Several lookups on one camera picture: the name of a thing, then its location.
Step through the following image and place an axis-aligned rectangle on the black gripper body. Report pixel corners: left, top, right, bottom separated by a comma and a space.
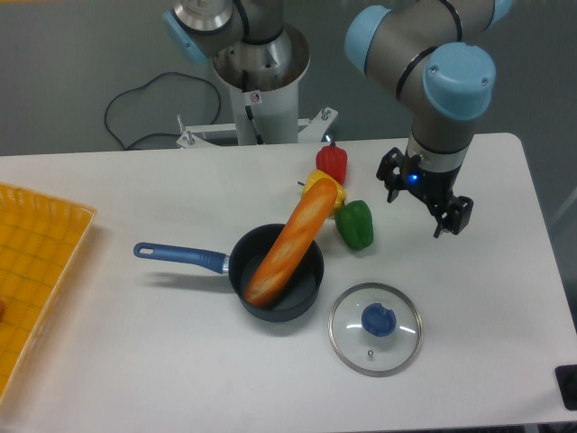
398, 154, 467, 217

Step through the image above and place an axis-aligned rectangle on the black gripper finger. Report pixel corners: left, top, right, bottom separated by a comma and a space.
376, 147, 406, 203
432, 194, 473, 238

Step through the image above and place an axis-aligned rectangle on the glass pot lid blue knob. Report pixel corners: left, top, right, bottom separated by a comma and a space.
327, 281, 425, 378

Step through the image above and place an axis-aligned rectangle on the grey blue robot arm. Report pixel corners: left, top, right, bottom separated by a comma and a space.
163, 1, 511, 234

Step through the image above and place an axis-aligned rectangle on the red toy bell pepper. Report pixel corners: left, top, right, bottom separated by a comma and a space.
316, 143, 348, 185

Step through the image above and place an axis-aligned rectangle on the green toy bell pepper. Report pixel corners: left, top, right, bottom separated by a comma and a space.
334, 200, 374, 251

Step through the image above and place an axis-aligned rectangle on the yellow toy bell pepper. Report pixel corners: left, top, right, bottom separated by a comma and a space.
298, 169, 347, 215

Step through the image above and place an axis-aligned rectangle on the orange toy baguette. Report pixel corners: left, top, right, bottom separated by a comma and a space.
244, 179, 337, 308

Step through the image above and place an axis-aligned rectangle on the black box at table edge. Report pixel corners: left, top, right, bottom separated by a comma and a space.
554, 364, 577, 411

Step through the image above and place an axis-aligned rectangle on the yellow plastic basket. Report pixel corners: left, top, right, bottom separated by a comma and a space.
1, 183, 96, 399

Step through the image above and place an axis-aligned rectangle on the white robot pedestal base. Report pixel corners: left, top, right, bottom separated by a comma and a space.
177, 23, 338, 148

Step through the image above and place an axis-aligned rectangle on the dark pot blue handle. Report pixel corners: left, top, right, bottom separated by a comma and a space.
133, 224, 325, 322

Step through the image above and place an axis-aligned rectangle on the black cable on floor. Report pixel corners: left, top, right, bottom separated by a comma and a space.
104, 71, 222, 151

